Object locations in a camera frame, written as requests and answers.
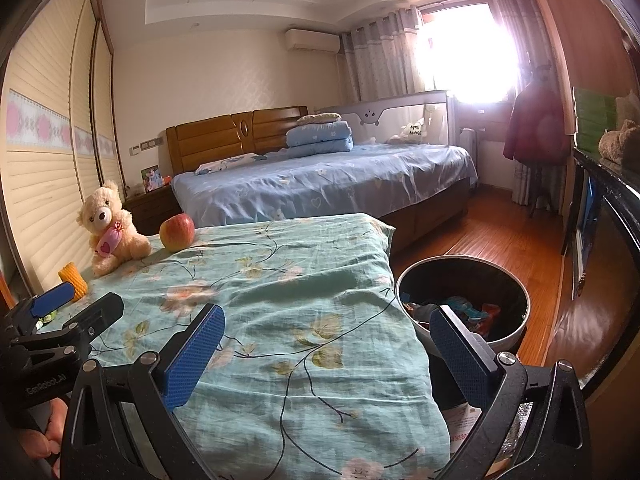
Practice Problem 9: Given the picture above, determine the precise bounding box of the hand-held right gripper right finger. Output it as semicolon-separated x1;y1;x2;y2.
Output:
429;305;593;480

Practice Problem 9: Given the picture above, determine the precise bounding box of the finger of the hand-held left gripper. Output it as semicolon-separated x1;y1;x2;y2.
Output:
2;281;76;336
12;291;125;361

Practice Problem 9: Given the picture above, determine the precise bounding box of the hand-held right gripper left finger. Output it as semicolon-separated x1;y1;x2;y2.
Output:
60;304;226;480

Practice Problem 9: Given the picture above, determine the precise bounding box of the white waste bin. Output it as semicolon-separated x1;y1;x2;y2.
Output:
395;256;531;353

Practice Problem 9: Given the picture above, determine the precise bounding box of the grey carton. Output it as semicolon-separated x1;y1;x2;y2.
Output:
407;302;441;331

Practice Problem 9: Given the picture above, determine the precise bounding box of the person's left hand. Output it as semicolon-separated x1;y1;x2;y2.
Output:
22;400;69;476

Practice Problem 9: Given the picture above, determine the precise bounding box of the yellow corn toy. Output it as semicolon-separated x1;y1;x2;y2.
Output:
58;262;89;303

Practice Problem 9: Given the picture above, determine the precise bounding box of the white red printed box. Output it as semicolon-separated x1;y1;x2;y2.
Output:
442;400;488;461

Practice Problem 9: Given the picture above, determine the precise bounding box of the cream teddy bear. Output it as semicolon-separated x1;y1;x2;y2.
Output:
76;180;152;277

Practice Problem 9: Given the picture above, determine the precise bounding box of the red apple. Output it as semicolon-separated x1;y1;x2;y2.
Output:
159;213;196;252

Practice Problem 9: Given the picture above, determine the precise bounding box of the wooden nightstand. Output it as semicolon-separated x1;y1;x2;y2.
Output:
122;187;183;236

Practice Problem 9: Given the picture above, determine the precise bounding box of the teal floral cloth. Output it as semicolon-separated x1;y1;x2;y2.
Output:
37;212;451;480

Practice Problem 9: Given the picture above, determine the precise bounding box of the cream slatted wardrobe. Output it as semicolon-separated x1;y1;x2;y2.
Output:
0;0;126;301

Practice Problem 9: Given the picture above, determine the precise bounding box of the white printed pillow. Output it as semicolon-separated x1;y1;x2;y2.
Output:
195;154;266;176

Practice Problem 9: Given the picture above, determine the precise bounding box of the black cabinet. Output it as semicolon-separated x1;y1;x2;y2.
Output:
560;147;640;396

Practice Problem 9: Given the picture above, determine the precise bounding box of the wooden headboard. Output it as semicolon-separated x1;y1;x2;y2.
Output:
166;106;309;173

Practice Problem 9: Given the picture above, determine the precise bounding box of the white radiator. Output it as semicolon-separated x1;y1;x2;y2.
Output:
459;128;481;161

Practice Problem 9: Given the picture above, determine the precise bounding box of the blue sheet bed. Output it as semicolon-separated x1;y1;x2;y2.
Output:
172;142;478;241

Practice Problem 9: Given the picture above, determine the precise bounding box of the white plush toy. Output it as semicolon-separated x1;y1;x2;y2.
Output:
390;120;426;143

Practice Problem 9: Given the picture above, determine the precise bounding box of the dark red coat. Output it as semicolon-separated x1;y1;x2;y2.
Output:
502;62;573;163

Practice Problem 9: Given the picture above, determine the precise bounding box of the folded blue quilt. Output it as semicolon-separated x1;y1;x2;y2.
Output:
286;120;354;153

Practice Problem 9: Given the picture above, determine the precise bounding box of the brown plush toy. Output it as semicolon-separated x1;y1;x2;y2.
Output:
598;119;640;166

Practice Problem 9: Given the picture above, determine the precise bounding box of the beige pillow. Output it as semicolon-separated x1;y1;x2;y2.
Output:
295;111;341;127

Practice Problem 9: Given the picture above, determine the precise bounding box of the stack of green boxes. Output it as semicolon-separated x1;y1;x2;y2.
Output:
572;86;621;153

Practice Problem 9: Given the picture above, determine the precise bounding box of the bright window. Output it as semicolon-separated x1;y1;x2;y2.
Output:
417;2;518;103

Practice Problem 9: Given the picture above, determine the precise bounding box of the patterned curtain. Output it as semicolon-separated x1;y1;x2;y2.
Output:
340;5;423;103
492;0;568;206

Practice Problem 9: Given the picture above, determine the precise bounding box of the white air conditioner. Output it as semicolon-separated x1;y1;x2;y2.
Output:
285;29;342;53

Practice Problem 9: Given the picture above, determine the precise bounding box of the wall switch panel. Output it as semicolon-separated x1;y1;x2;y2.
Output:
129;136;165;156

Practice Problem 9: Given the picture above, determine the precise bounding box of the grey bed guard rail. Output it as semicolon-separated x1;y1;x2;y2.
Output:
315;90;457;146

